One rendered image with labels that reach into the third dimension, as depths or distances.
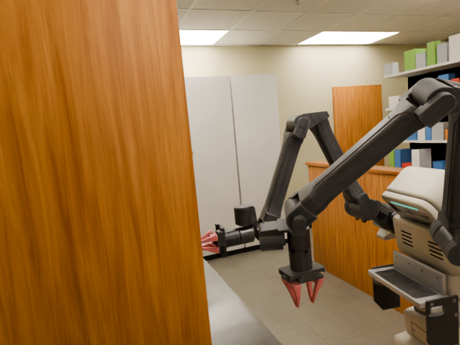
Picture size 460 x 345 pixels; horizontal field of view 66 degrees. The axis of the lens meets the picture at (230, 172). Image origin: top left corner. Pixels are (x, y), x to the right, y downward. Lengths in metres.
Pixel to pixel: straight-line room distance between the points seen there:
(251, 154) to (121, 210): 3.63
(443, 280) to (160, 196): 0.81
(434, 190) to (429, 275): 0.26
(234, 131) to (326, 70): 1.89
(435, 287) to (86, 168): 1.00
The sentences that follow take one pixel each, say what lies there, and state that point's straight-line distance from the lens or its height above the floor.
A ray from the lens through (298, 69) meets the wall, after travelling 5.31.
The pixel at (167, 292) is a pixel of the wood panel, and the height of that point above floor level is 1.18.
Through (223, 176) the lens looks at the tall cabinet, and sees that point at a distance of 4.27.
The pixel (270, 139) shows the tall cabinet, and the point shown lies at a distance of 4.50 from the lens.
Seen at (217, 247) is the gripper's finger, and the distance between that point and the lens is 1.16.
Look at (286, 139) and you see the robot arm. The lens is 1.21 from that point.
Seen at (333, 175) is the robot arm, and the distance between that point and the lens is 0.82.
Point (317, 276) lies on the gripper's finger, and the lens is 0.95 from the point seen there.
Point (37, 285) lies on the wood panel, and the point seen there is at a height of 1.27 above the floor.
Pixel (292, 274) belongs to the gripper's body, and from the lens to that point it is 0.92.
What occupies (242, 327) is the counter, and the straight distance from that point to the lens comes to 1.21.
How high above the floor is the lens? 1.56
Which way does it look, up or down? 7 degrees down
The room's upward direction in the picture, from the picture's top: 5 degrees counter-clockwise
